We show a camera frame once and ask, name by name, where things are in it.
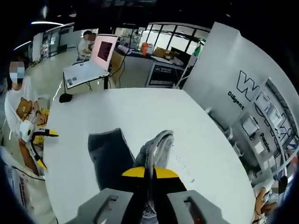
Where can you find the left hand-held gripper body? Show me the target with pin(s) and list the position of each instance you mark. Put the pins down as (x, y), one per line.
(25, 130)

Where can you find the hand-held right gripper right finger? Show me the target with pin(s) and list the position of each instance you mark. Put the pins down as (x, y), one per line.
(182, 207)

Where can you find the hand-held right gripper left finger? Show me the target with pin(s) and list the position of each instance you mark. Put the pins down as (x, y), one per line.
(109, 207)

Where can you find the grey towel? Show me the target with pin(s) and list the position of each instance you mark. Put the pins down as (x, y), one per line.
(112, 154)

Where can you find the yellow patterned cloth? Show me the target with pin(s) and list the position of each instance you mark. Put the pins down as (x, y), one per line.
(42, 116)

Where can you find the metal storage rack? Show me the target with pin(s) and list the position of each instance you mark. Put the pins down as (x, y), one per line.
(238, 140)

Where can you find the laptop with pink screen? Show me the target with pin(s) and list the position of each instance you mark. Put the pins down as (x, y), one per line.
(104, 50)

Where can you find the white storage box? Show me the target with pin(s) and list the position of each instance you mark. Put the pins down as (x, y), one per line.
(250, 126)
(273, 115)
(262, 100)

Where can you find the orange container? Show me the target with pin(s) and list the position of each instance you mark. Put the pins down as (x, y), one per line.
(144, 49)

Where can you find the grey counter cabinet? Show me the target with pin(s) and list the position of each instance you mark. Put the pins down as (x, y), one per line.
(163, 74)

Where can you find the white pole stand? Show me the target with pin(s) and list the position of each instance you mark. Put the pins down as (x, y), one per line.
(187, 72)

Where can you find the cardboard box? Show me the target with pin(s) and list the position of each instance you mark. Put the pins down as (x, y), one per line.
(161, 52)

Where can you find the green hanging cloth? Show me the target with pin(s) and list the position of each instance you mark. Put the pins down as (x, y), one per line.
(197, 50)

